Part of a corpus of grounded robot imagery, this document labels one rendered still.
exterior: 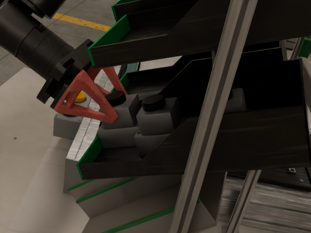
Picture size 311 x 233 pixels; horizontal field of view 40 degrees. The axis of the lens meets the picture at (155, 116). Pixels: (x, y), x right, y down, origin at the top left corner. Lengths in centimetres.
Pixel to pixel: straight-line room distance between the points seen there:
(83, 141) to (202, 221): 54
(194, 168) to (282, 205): 57
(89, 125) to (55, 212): 24
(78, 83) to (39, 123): 70
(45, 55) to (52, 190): 51
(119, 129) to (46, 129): 65
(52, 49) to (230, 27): 27
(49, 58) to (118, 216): 29
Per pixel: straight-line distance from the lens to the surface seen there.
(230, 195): 98
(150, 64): 151
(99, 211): 77
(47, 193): 102
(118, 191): 73
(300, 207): 103
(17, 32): 59
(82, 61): 57
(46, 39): 58
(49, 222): 96
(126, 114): 57
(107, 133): 60
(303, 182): 106
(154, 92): 72
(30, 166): 109
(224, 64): 40
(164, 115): 52
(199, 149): 45
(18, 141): 118
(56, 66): 54
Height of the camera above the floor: 156
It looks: 32 degrees down
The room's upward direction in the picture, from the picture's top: 12 degrees clockwise
